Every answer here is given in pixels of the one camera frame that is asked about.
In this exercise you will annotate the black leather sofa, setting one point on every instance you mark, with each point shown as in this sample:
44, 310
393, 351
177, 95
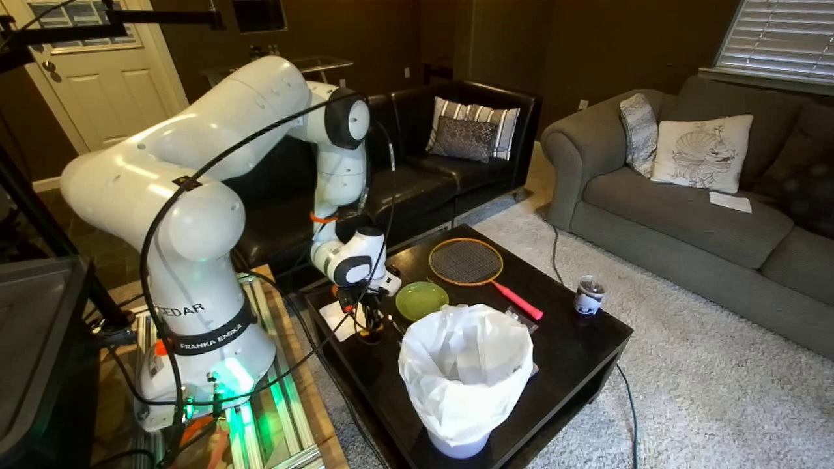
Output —
409, 185

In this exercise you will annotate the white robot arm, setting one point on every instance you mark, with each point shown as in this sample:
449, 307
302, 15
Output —
164, 191

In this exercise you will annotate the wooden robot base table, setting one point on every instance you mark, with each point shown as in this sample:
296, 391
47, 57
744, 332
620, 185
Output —
280, 426

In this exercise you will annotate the silver patterned pillow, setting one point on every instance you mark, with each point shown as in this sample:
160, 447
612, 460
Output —
472, 130

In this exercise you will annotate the green plastic plate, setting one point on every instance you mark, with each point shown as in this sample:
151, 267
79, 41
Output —
420, 297

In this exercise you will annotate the window blind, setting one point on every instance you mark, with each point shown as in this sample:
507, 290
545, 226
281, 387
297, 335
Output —
788, 39

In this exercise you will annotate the small glass cup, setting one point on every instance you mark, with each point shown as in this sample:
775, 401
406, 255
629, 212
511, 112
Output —
589, 297

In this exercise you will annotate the white paper napkin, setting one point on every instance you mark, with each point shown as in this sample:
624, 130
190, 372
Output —
340, 320

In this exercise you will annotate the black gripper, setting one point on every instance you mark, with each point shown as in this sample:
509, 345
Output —
366, 302

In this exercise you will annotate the black coffee table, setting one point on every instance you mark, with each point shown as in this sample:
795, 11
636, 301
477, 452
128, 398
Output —
571, 361

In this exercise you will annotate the white paper on sofa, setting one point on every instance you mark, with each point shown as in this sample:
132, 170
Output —
731, 202

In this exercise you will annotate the white embroidered pillow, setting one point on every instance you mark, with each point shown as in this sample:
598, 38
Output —
702, 152

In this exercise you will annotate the grey fabric sofa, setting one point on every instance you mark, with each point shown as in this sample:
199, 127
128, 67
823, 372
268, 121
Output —
770, 260

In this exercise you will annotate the white lined trash bin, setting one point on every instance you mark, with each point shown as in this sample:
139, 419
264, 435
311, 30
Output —
464, 371

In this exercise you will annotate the striped white pillow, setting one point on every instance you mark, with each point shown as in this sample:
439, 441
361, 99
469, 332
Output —
640, 134

